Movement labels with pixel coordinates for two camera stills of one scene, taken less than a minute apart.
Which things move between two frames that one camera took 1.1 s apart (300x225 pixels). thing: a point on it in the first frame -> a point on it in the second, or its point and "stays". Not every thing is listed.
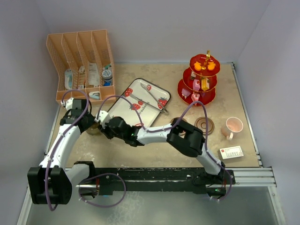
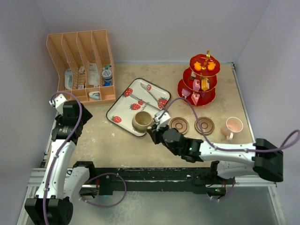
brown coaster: x=200 y=123 stays
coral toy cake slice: x=195 y=96 stays
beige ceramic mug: x=93 y=130 -> x=142 y=121
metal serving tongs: x=164 y=110 stays
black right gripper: x=105 y=131 -> x=155 y=133
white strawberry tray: x=151 y=100 stays
